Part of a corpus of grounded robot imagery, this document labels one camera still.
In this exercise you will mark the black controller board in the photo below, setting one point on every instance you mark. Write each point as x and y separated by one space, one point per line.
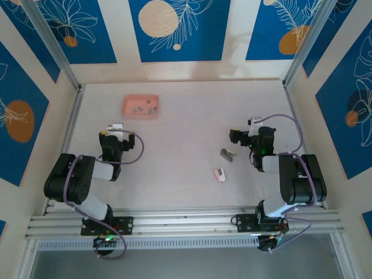
267 245
106 241

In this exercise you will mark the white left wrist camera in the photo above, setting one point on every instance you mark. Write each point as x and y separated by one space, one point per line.
115 127

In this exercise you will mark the aluminium corner post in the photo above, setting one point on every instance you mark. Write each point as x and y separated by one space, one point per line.
308 37
49 37

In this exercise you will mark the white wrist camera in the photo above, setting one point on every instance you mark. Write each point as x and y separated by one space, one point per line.
255 120
115 127

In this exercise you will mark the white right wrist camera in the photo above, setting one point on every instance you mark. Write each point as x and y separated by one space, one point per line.
255 120

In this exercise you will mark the pink plastic tray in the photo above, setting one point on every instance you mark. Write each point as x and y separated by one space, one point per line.
141 114

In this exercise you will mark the aluminium side rail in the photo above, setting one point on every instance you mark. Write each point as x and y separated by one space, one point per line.
296 122
74 116

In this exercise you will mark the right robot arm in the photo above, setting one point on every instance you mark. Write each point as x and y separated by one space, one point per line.
302 186

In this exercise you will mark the black left controller board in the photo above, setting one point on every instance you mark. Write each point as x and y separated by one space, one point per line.
106 241

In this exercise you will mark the black right controller board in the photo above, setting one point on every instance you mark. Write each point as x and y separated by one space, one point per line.
267 245

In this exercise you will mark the pink and white stapler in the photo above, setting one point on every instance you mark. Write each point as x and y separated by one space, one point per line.
218 174

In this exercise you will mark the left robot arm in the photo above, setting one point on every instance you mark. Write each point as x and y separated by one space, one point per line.
72 180

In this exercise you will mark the cream and chrome stapler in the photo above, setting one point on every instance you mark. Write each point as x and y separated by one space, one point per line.
227 154

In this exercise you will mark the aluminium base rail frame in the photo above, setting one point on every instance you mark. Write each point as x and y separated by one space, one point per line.
186 221

